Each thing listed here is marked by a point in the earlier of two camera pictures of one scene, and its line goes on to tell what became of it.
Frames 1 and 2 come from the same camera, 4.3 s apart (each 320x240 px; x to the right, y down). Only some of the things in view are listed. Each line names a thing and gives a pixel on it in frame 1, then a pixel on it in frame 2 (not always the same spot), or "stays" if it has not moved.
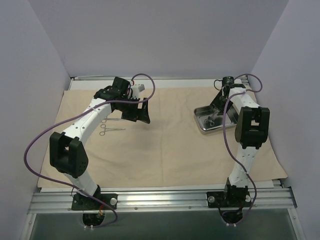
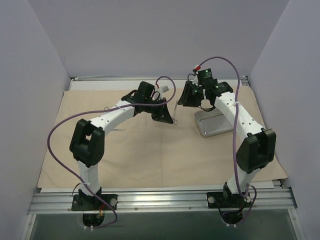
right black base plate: x=221 y=199 stays
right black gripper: x=223 y=94 -> x=191 y=94
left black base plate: x=82 y=202 stays
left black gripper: x=136 y=110 -> x=158 y=113
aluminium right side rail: x=245 y=81 stays
